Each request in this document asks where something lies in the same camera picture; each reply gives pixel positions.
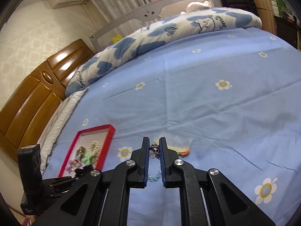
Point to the wooden wardrobe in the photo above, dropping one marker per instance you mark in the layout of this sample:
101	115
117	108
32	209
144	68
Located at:
263	7

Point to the grey patterned curtain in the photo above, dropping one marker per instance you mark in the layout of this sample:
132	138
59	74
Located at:
112	2

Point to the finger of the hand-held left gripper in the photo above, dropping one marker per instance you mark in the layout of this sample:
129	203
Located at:
60	191
63	181

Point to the white plush toy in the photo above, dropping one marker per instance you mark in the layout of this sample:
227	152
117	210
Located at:
197	6

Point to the red cardboard box tray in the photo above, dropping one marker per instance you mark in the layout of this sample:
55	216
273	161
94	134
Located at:
108	143

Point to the white blue printed duvet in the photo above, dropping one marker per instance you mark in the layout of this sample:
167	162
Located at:
164	31

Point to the clear hair comb rainbow trim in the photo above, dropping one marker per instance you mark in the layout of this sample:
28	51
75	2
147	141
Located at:
178	140

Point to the yellow toy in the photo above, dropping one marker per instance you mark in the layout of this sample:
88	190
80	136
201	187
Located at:
116	39

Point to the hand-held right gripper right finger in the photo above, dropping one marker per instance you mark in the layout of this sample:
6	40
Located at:
162	163

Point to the grey bed guard rail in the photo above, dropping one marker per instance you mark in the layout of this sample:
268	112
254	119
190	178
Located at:
150	10

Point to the black scrunchie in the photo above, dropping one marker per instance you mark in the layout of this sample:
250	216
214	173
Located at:
84	170

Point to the grey striped pillow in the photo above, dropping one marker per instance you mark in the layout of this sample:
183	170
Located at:
61	120

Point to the wooden headboard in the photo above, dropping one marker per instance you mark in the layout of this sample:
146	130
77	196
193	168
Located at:
30	98

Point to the dark cluttered shelf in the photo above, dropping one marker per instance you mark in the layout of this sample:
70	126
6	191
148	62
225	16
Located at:
287	21

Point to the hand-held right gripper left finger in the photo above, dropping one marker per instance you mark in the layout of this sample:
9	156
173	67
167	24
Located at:
147	163

